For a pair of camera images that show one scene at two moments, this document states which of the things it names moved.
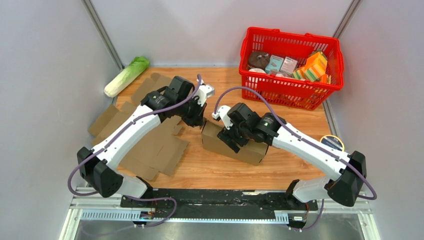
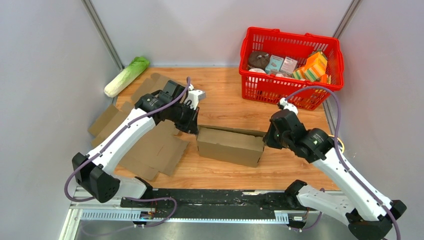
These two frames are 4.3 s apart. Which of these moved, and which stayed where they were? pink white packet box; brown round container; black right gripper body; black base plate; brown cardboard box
Moved: brown cardboard box; black right gripper body
Stayed: black base plate; pink white packet box; brown round container
